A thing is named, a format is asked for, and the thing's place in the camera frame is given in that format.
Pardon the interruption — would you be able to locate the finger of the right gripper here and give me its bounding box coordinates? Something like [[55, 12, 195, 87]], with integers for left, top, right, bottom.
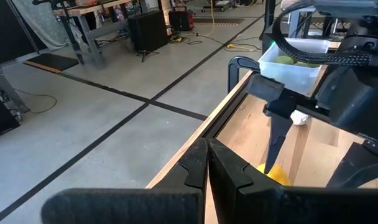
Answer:
[[327, 142, 378, 189], [246, 73, 295, 175]]

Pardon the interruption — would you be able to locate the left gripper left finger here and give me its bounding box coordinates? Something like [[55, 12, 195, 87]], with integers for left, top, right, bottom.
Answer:
[[40, 138, 209, 224]]

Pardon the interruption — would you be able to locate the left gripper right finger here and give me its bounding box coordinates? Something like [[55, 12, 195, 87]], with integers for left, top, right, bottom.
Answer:
[[208, 138, 378, 224]]

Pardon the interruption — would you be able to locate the yellow lemon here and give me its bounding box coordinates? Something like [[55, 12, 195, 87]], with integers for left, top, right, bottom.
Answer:
[[256, 163, 292, 187]]

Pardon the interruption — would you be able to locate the small white garlic bulb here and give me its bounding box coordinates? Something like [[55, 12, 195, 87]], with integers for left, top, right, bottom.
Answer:
[[290, 109, 311, 126]]

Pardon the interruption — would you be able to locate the clear plastic bin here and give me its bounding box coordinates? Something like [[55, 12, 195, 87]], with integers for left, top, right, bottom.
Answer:
[[257, 37, 331, 96]]

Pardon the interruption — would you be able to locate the black C-clamp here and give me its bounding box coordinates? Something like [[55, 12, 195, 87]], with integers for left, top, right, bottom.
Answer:
[[228, 55, 260, 94]]

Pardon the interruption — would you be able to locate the black hazard-edged floor mat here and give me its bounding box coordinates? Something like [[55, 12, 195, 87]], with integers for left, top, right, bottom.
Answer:
[[23, 52, 80, 75], [193, 17, 246, 27]]

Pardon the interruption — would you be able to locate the black and red box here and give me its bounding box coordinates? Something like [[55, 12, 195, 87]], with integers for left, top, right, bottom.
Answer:
[[168, 5, 195, 32]]

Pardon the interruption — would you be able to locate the small black tripod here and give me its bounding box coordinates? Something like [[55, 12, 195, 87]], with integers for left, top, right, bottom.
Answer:
[[136, 49, 161, 63]]

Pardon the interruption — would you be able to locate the large black equipment box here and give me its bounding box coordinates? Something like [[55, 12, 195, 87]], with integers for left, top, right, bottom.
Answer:
[[127, 10, 170, 53]]

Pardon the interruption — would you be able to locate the wooden-top workbench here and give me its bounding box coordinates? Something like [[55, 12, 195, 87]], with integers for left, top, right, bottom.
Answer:
[[32, 0, 146, 68]]

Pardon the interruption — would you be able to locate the grey curtain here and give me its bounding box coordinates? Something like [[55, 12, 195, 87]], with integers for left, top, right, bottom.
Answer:
[[11, 0, 70, 52]]

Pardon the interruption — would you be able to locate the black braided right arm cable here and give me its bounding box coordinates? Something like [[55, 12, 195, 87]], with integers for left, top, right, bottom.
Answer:
[[271, 1, 374, 67]]

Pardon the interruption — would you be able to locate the yellow floor cable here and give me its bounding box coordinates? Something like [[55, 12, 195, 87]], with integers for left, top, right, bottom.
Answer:
[[173, 0, 216, 43]]

